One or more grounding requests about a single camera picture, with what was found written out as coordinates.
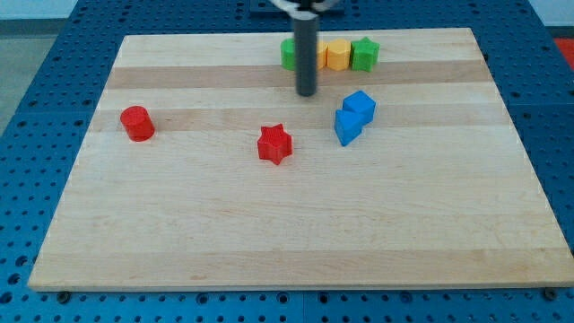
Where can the yellow hexagon block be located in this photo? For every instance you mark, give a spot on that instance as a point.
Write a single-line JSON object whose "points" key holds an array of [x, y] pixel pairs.
{"points": [[338, 54]]}

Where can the blue triangle block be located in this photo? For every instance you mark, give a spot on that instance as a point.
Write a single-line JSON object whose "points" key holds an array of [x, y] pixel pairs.
{"points": [[348, 125]]}

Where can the yellow block behind rod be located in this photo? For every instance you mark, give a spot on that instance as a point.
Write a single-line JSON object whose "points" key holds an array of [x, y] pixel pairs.
{"points": [[322, 49]]}

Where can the green cylinder block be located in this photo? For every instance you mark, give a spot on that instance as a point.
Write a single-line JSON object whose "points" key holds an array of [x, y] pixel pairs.
{"points": [[288, 54]]}

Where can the red cylinder block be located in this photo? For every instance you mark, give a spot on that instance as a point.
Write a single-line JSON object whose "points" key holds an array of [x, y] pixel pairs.
{"points": [[137, 123]]}

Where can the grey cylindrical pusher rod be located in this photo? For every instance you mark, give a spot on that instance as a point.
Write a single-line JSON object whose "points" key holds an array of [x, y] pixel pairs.
{"points": [[305, 26]]}

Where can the wooden board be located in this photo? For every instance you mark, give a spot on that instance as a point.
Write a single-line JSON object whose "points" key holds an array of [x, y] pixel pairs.
{"points": [[437, 192]]}

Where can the red star block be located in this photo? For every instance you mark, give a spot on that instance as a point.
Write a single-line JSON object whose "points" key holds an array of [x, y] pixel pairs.
{"points": [[274, 144]]}

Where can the blue cube block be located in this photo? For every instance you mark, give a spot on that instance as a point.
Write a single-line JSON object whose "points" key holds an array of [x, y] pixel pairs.
{"points": [[360, 102]]}

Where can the green star block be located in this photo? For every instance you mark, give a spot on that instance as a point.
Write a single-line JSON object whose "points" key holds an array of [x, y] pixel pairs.
{"points": [[364, 54]]}

